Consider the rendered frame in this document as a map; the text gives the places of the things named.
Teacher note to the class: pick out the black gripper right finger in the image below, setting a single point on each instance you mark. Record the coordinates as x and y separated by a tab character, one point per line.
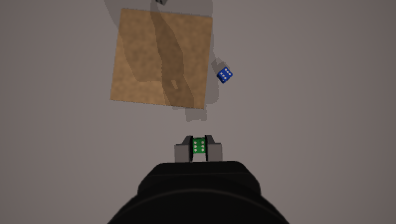
213	150

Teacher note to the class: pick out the white die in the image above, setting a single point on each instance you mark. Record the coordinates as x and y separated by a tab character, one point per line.
163	2

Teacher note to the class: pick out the green die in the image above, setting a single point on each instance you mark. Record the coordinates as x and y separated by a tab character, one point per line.
199	145

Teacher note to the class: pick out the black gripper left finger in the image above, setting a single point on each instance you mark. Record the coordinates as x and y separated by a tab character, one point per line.
184	151

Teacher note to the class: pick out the blue die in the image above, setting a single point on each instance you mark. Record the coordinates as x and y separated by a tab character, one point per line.
224	75

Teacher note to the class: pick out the tan square mat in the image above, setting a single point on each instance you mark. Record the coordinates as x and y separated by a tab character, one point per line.
161	58

